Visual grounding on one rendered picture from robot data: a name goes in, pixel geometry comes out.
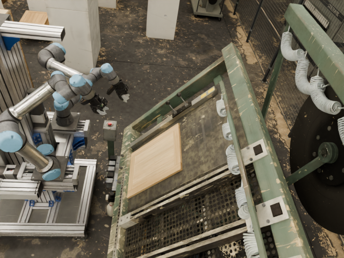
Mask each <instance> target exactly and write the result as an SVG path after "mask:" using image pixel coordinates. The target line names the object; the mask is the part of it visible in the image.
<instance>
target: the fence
mask: <svg viewBox="0 0 344 258"><path fill-rule="evenodd" d="M212 88H213V89H214V90H213V91H211V92H210V93H208V91H209V90H210V89H212ZM212 88H210V89H209V90H207V91H206V92H204V93H206V96H204V97H203V98H201V96H202V95H203V94H204V93H203V94H202V95H200V96H199V97H197V98H196V99H194V100H193V101H192V102H191V104H192V106H190V107H189V108H187V109H186V110H184V111H183V112H181V113H180V114H179V115H177V116H176V117H174V118H172V115H171V116H169V117H168V118H166V119H165V120H163V121H162V122H161V123H159V124H158V125H156V126H155V127H153V128H152V129H151V130H149V131H148V132H146V133H145V134H143V135H142V136H140V137H139V138H137V139H136V140H135V141H133V142H132V143H131V145H130V148H132V149H135V148H136V147H138V146H139V145H140V144H142V143H143V142H145V141H146V140H148V139H149V138H151V137H152V136H154V135H155V134H157V133H158V132H160V131H162V130H163V129H165V128H166V127H168V126H169V125H171V124H172V123H174V122H175V121H177V120H178V119H180V118H181V117H183V116H184V115H186V114H187V113H189V112H190V111H192V110H193V109H195V108H196V107H198V106H199V105H201V104H202V103H204V102H205V101H207V100H208V99H210V98H211V97H213V96H214V95H216V94H217V93H218V89H217V88H216V87H215V86H213V87H212Z"/></svg>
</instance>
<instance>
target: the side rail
mask: <svg viewBox="0 0 344 258"><path fill-rule="evenodd" d="M226 72H227V69H226V65H225V61H224V58H223V56H222V57H221V58H219V59H218V60H217V61H215V62H214V63H213V64H211V65H210V66H209V67H207V68H206V69H204V70H203V71H202V72H201V73H199V74H198V75H197V76H195V77H194V78H192V79H191V80H190V81H188V82H187V83H186V84H184V85H183V86H181V87H180V88H179V89H177V90H176V91H175V92H173V93H172V94H170V95H169V96H168V97H166V98H165V99H164V100H162V101H161V102H160V103H158V104H157V105H156V106H154V107H153V108H152V109H150V110H149V111H148V112H146V113H145V114H144V115H142V116H141V117H140V118H138V119H137V120H136V121H134V122H133V123H132V128H133V129H135V130H136V131H138V132H142V131H143V130H144V129H146V128H147V127H149V126H150V125H152V124H153V123H154V122H156V121H157V118H159V117H160V116H161V115H166V114H167V113H169V112H170V111H172V109H171V107H172V108H173V109H174V108H176V107H177V106H179V105H180V104H182V103H183V100H184V101H186V100H187V99H189V98H190V97H191V96H193V95H194V94H196V93H197V92H199V91H200V90H201V89H203V88H205V87H206V86H208V85H209V84H210V83H212V82H213V79H214V78H216V77H217V76H218V75H220V74H221V75H223V74H225V73H226ZM178 92H180V93H181V97H182V98H183V100H182V99H181V98H180V97H177V93H178ZM167 100H168V101H170V105H171V107H170V106H169V105H166V104H165V102H166V101H167Z"/></svg>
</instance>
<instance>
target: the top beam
mask: <svg viewBox="0 0 344 258"><path fill-rule="evenodd" d="M222 54H223V58H224V61H225V65H226V69H227V73H228V76H229V80H230V83H231V87H232V91H233V94H234V98H235V101H236V105H237V108H238V111H239V115H240V119H241V123H242V126H243V130H244V133H245V137H246V141H247V144H248V146H249V145H251V144H253V143H255V142H257V141H259V140H261V139H263V141H264V144H265V147H266V150H267V153H268V155H267V156H265V157H263V158H261V159H259V160H256V161H254V162H253V166H254V170H255V173H256V177H257V181H258V183H259V187H260V191H261V194H262V198H263V201H264V202H267V201H269V200H272V199H274V198H277V197H280V196H282V197H283V200H284V203H285V207H286V210H287V213H288V216H289V219H286V220H284V221H281V222H278V223H274V224H271V225H270V227H271V231H272V234H273V238H274V242H275V245H276V249H277V252H278V256H279V258H289V257H293V256H297V255H302V257H303V258H314V257H313V254H312V251H311V249H310V246H309V243H308V240H307V238H306V235H305V232H304V229H303V227H302V224H301V221H300V219H299V216H298V213H297V210H296V208H295V205H294V202H293V199H292V196H291V193H290V190H289V188H288V185H287V182H286V179H285V177H284V174H283V171H282V168H281V165H280V163H279V160H278V157H277V155H276V152H275V149H274V146H273V144H272V141H271V138H270V135H269V133H268V130H267V127H266V124H265V121H264V118H263V115H262V113H261V110H260V107H259V104H258V102H257V99H256V96H255V94H254V91H253V88H252V85H251V83H250V80H249V77H248V74H247V71H246V69H245V66H244V63H243V60H242V58H241V55H240V52H239V50H238V49H237V47H236V46H235V45H234V44H233V43H230V44H229V45H228V46H226V47H225V48H224V49H222Z"/></svg>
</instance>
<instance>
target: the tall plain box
mask: <svg viewBox="0 0 344 258"><path fill-rule="evenodd" d="M45 5H46V11H47V16H48V20H49V25H50V26H59V27H64V28H65V33H66V34H65V36H64V39H63V41H62V42H60V41H53V43H54V42H56V43H59V44H61V45H62V46H63V47H64V48H65V50H66V54H65V56H64V57H65V59H66V60H65V65H66V66H68V67H70V68H72V69H75V70H77V71H79V72H82V73H84V74H86V75H88V74H89V73H90V70H91V69H92V68H95V67H96V63H97V59H98V55H99V51H100V47H101V43H100V26H99V10H98V0H45Z"/></svg>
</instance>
